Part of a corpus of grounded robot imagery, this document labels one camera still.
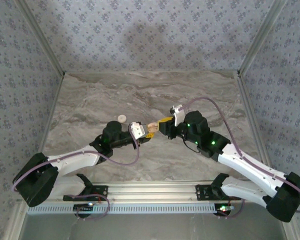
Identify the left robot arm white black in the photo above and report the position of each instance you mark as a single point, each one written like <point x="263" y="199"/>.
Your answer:
<point x="72" y="160"/>

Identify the black left controller board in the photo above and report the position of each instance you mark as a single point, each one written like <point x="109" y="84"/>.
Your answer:
<point x="82" y="208"/>

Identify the aluminium corner post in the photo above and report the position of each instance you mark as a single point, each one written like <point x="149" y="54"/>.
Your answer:
<point x="262" y="37"/>
<point x="40" y="37"/>

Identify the black controller board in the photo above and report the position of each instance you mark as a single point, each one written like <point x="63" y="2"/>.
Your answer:
<point x="223" y="209"/>
<point x="82" y="208"/>

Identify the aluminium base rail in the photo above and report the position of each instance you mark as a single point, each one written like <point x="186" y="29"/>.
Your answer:
<point x="152" y="191"/>

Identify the aluminium table side rail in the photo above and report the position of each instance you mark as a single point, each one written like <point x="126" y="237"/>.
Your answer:
<point x="245" y="100"/>

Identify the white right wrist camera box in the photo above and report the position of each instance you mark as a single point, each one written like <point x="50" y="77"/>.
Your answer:
<point x="178" y="115"/>

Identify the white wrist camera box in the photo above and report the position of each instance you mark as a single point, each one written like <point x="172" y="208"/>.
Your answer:
<point x="137" y="130"/>
<point x="178" y="115"/>

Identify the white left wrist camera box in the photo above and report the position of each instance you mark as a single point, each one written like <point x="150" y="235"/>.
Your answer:
<point x="137" y="130"/>

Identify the black right controller board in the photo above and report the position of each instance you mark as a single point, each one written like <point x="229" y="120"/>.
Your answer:
<point x="223" y="209"/>

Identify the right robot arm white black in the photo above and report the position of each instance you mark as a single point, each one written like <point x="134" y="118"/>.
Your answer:
<point x="245" y="162"/>

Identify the round white earbud charging case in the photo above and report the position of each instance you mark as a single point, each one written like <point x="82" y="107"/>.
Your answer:
<point x="122" y="118"/>

